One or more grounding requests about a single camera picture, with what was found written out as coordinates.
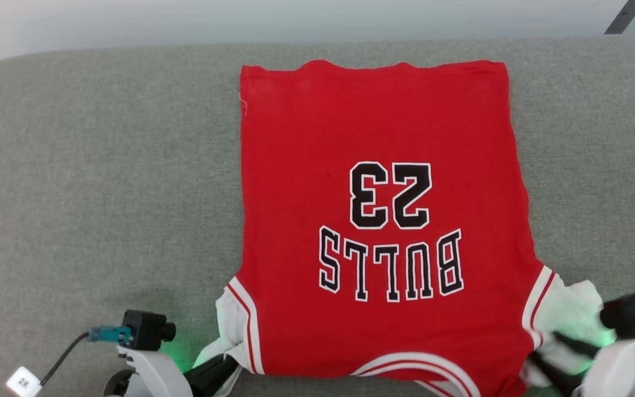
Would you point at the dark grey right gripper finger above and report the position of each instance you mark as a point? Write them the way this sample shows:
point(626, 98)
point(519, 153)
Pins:
point(579, 345)
point(557, 377)

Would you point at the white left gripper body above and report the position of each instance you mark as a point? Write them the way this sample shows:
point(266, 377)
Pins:
point(157, 372)

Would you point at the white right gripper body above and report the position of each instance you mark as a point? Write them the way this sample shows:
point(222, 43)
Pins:
point(626, 369)

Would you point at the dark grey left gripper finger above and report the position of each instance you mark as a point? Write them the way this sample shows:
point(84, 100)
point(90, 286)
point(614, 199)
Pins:
point(213, 376)

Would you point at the red Bulls 23 jersey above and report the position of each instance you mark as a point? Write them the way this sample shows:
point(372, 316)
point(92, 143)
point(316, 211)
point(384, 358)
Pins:
point(378, 121)

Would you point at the grey fabric panel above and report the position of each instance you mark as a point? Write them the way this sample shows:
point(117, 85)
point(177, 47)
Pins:
point(102, 193)

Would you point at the grey metal bar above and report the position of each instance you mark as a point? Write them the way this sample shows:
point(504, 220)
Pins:
point(625, 16)

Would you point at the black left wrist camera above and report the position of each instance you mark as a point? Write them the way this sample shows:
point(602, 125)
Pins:
point(144, 330)

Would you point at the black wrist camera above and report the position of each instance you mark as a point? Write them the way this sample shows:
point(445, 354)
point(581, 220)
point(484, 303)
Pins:
point(626, 314)
point(144, 330)

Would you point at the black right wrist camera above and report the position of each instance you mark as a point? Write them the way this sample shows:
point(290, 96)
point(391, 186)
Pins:
point(626, 314)

